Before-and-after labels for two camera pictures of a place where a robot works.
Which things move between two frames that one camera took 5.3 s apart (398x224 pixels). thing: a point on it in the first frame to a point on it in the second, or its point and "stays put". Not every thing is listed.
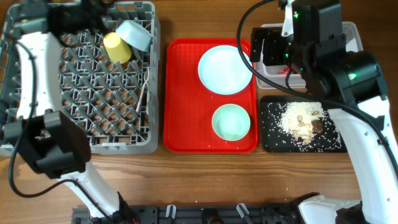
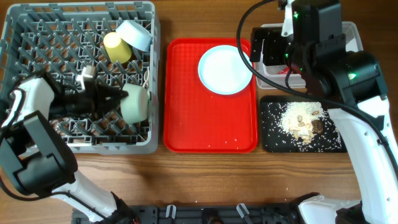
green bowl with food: (231, 122) to (134, 107)
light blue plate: (222, 70) stays put
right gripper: (272, 41) stays put
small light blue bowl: (135, 35) stays put
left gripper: (94, 14) to (104, 106)
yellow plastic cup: (117, 50) stays put
